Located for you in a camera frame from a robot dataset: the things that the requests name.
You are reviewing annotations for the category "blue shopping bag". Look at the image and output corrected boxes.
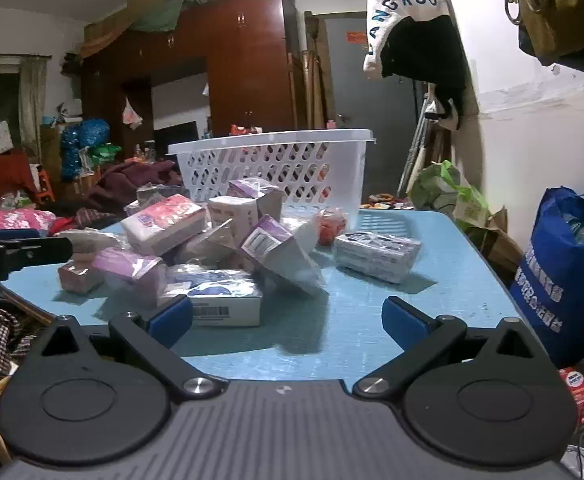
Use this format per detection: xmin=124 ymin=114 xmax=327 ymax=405
xmin=508 ymin=186 xmax=584 ymax=369

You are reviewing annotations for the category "pink tissue pack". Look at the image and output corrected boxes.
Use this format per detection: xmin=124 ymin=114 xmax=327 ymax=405
xmin=120 ymin=193 xmax=209 ymax=257

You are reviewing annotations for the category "flat white packet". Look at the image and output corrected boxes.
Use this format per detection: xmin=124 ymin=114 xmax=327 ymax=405
xmin=53 ymin=228 xmax=123 ymax=257

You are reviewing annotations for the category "red cloth-covered cabinet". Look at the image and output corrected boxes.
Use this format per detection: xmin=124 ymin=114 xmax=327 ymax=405
xmin=0 ymin=152 xmax=39 ymax=202

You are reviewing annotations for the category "blue plastic bag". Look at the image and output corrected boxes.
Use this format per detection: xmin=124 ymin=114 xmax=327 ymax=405
xmin=60 ymin=118 xmax=111 ymax=182

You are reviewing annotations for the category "brown wooden wardrobe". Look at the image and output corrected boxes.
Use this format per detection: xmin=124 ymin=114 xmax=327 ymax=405
xmin=80 ymin=0 xmax=307 ymax=161

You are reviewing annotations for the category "purple clear-wrapped pack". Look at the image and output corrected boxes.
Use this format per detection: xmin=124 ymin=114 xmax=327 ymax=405
xmin=91 ymin=247 xmax=169 ymax=307

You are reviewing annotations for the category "red snack packet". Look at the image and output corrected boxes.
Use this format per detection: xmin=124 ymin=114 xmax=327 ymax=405
xmin=317 ymin=208 xmax=351 ymax=247

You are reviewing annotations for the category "white and black hanging garment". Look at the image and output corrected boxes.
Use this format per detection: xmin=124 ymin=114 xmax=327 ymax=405
xmin=363 ymin=0 xmax=480 ymax=132

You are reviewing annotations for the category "checkered cloth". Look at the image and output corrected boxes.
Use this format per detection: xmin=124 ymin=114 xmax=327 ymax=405
xmin=0 ymin=307 xmax=49 ymax=377

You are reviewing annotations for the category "beige curtain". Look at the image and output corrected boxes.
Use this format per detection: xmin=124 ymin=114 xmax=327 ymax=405
xmin=0 ymin=54 xmax=49 ymax=162

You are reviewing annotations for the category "pink floral blanket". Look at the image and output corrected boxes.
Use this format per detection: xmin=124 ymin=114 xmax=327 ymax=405
xmin=0 ymin=208 xmax=57 ymax=235

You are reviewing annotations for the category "white and purple box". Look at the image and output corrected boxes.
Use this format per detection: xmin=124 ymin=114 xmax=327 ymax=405
xmin=207 ymin=195 xmax=261 ymax=247

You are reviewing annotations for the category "brown paper bag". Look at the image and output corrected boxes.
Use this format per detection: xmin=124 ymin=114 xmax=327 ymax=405
xmin=466 ymin=207 xmax=523 ymax=287

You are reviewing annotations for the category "grey door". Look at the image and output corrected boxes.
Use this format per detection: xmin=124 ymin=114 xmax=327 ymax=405
xmin=322 ymin=12 xmax=423 ymax=202

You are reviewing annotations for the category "green cloth bundle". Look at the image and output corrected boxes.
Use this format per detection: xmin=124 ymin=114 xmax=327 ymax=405
xmin=131 ymin=0 xmax=253 ymax=34

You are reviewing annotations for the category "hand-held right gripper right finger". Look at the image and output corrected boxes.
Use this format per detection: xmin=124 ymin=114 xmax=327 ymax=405
xmin=353 ymin=296 xmax=547 ymax=403

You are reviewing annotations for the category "orange plastic stool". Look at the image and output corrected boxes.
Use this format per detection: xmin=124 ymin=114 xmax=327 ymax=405
xmin=31 ymin=167 xmax=56 ymax=204

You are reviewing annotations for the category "white box with blue print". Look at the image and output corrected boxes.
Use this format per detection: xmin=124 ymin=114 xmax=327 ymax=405
xmin=158 ymin=269 xmax=264 ymax=329

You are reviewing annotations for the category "small pink box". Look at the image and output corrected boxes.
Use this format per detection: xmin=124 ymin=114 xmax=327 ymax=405
xmin=57 ymin=258 xmax=104 ymax=294

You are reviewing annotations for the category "purple-topped box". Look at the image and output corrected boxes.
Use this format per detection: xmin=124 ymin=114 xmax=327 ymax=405
xmin=226 ymin=177 xmax=283 ymax=221

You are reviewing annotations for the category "white plastic basket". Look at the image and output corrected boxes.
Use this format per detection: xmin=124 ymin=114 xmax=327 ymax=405
xmin=167 ymin=129 xmax=377 ymax=217

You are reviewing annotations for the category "red and white hanging bag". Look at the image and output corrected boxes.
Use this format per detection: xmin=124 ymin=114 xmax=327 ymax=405
xmin=122 ymin=97 xmax=144 ymax=131

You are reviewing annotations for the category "maroon cloth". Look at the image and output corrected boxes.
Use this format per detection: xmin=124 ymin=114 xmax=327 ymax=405
xmin=83 ymin=160 xmax=183 ymax=212

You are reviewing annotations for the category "purple box with barcode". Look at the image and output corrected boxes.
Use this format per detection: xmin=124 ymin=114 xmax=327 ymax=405
xmin=241 ymin=215 xmax=329 ymax=297

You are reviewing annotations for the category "green packet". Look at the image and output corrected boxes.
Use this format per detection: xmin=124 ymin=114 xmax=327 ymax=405
xmin=89 ymin=144 xmax=123 ymax=166

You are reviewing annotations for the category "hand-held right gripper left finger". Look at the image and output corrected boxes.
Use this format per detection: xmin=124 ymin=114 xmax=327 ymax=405
xmin=24 ymin=296 xmax=227 ymax=403

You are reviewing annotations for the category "green and white plastic bag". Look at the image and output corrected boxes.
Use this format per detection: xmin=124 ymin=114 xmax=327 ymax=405
xmin=409 ymin=160 xmax=492 ymax=229

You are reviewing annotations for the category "clear-wrapped white packet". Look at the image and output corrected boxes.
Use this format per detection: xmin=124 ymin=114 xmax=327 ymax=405
xmin=332 ymin=230 xmax=423 ymax=285

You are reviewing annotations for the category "dark television screen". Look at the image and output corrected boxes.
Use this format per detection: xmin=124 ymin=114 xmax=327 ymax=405
xmin=152 ymin=120 xmax=199 ymax=156

